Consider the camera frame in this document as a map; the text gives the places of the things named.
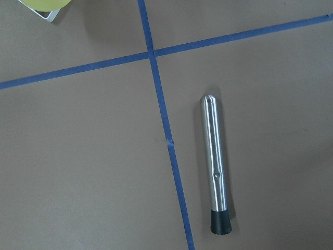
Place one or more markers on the white cup rack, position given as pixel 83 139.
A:
pixel 48 16

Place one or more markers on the yellow cup on rack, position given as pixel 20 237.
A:
pixel 46 5

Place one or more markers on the steel muddler black tip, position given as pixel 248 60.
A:
pixel 220 219

